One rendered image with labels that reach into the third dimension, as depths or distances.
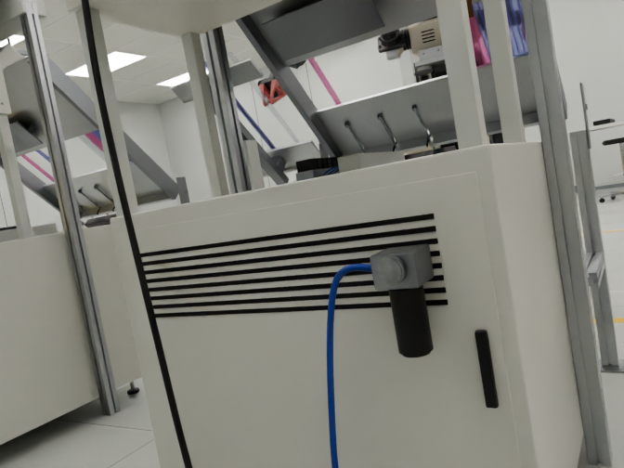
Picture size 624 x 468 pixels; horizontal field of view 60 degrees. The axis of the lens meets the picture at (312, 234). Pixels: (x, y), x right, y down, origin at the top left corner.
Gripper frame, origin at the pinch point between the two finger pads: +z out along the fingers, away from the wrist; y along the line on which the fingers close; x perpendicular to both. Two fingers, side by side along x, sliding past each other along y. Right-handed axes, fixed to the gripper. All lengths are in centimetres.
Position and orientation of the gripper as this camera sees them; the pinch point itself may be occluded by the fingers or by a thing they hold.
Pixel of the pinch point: (267, 102)
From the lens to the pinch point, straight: 183.8
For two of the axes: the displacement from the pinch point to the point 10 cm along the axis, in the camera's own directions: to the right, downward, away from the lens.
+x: 4.9, 5.6, 6.7
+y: 8.5, -1.3, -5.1
